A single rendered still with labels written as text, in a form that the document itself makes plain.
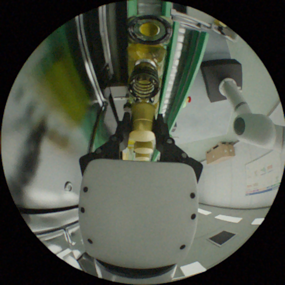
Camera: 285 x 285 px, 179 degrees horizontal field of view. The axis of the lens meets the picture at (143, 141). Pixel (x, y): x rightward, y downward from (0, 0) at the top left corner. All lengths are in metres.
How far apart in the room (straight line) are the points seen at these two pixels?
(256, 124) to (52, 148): 0.44
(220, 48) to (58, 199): 0.71
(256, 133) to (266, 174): 3.47
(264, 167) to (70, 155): 3.86
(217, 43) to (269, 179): 3.59
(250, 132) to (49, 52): 0.45
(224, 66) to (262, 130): 0.33
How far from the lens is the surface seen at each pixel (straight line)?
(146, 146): 0.17
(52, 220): 0.17
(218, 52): 0.57
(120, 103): 0.50
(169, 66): 0.28
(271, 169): 3.70
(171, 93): 0.44
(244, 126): 0.36
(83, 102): 0.22
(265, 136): 0.32
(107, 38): 0.45
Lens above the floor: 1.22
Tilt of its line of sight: 23 degrees down
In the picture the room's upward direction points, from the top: 177 degrees counter-clockwise
